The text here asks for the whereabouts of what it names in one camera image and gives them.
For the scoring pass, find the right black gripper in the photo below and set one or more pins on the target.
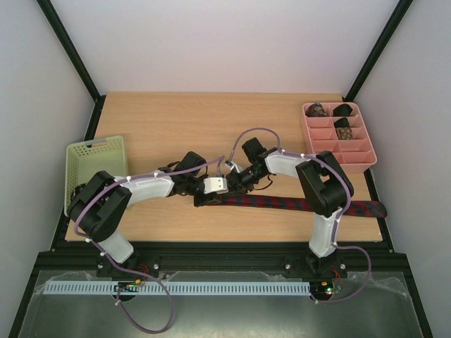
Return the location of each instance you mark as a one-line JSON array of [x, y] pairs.
[[233, 179]]

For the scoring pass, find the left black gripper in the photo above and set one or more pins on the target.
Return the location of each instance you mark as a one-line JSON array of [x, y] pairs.
[[210, 199]]

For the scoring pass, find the red navy striped tie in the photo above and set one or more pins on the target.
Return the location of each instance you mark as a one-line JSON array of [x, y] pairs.
[[366, 209]]

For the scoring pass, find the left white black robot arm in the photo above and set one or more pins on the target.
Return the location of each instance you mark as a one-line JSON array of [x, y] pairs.
[[97, 207]]

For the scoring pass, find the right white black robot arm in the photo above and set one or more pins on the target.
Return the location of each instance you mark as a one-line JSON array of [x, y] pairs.
[[325, 185]]

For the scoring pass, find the dark floral rolled tie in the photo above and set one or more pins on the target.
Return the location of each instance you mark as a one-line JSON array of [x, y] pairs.
[[315, 110]]

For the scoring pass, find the pink divided organizer tray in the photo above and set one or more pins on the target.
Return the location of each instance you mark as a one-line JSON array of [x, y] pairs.
[[356, 155]]

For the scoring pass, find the brown patterned rolled tie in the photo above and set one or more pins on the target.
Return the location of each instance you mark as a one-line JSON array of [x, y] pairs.
[[344, 133]]

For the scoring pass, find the black rolled tie middle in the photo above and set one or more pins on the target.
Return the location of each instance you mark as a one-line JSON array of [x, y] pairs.
[[342, 123]]

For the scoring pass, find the black rolled tie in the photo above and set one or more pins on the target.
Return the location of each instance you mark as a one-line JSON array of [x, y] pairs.
[[343, 110], [342, 123]]

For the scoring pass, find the green plastic basket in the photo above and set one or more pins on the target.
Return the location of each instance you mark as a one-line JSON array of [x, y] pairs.
[[84, 159]]

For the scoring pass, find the black white patterned tie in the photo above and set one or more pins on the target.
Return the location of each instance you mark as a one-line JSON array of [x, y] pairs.
[[76, 191]]

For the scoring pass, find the black rolled tie back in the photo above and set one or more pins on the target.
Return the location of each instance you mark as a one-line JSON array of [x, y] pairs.
[[343, 110]]

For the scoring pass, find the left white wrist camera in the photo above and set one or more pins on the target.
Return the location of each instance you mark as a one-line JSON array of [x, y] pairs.
[[217, 185]]

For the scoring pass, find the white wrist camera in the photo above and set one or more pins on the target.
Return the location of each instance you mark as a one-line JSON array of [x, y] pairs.
[[217, 185], [230, 165]]

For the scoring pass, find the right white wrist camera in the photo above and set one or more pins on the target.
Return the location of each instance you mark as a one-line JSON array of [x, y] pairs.
[[230, 165]]

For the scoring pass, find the black aluminium frame rail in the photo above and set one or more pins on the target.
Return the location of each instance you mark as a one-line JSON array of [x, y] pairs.
[[290, 259]]

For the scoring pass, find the light blue cable duct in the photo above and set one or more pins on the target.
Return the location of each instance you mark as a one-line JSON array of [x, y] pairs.
[[178, 288]]

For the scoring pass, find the right black frame post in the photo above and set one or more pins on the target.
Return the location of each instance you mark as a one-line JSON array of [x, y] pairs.
[[378, 48]]

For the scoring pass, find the black frame post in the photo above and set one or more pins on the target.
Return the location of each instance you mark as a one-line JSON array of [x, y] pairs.
[[378, 48], [66, 42]]

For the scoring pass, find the left black frame post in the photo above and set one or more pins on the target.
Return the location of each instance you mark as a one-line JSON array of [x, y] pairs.
[[66, 42]]

